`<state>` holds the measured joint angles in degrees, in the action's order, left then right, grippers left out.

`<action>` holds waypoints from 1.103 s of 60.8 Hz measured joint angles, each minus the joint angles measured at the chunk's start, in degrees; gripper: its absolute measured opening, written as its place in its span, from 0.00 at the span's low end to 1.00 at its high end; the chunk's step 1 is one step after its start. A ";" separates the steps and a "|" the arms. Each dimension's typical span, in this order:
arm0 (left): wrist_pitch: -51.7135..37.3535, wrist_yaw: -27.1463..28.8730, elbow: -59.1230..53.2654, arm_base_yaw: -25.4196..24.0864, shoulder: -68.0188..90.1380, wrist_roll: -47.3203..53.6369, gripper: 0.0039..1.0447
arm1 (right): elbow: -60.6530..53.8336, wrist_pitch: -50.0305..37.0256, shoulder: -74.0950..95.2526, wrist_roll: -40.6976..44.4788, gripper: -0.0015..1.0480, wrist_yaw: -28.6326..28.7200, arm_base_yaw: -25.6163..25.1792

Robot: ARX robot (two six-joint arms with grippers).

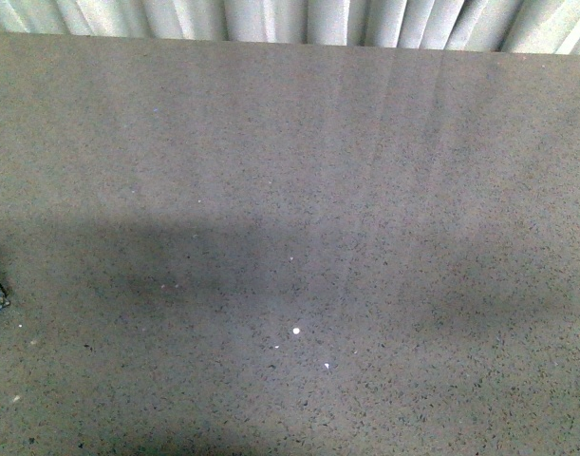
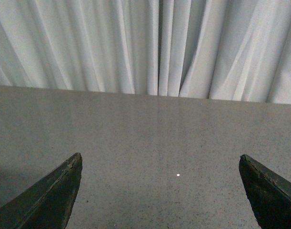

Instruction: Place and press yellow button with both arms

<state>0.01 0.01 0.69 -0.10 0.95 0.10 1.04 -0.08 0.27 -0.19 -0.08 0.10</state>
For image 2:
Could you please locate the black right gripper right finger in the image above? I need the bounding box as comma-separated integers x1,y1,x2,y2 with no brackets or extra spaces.
239,155,291,229

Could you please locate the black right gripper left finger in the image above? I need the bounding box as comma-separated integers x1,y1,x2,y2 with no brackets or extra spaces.
0,153,82,229

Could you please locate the white pleated curtain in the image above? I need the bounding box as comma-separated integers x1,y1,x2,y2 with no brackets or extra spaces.
0,0,291,104

